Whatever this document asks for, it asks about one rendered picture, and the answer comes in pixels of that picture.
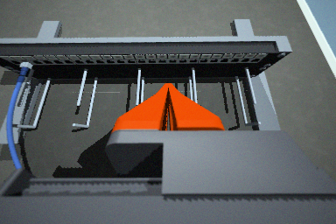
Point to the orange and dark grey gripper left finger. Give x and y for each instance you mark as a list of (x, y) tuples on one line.
[(148, 115)]

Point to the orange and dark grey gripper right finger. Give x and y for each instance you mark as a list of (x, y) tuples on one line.
[(189, 115)]

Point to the blue patch cord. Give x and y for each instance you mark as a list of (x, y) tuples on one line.
[(9, 130)]

